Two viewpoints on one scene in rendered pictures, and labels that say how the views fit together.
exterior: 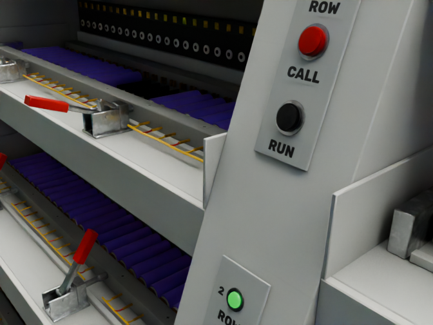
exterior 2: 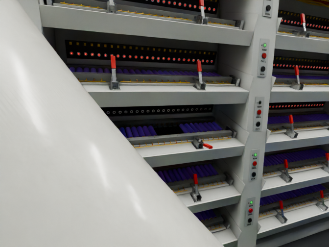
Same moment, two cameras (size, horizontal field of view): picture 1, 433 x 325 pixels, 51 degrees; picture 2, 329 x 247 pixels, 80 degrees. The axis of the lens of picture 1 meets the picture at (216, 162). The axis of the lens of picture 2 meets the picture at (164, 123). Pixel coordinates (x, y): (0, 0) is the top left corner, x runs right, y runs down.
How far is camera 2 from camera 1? 0.79 m
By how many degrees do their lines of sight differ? 63
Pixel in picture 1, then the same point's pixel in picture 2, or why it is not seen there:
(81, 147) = (200, 153)
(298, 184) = (260, 133)
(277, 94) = (255, 121)
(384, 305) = (270, 141)
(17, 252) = not seen: hidden behind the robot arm
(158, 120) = (206, 135)
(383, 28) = (267, 108)
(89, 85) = (171, 137)
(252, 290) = (257, 151)
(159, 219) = (230, 154)
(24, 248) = not seen: hidden behind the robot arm
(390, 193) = not seen: hidden behind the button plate
